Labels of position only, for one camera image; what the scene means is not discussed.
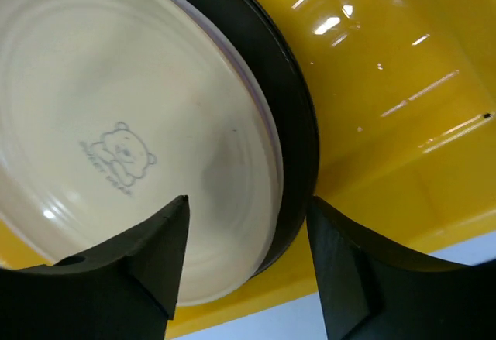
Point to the purple plate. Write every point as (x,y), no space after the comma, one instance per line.
(247,76)

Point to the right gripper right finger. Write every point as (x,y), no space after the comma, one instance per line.
(371,287)

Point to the cream white plate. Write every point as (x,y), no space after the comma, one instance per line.
(109,110)

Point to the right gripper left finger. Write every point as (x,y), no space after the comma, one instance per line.
(123,288)

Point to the dark metal plate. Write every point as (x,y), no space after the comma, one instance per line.
(262,46)

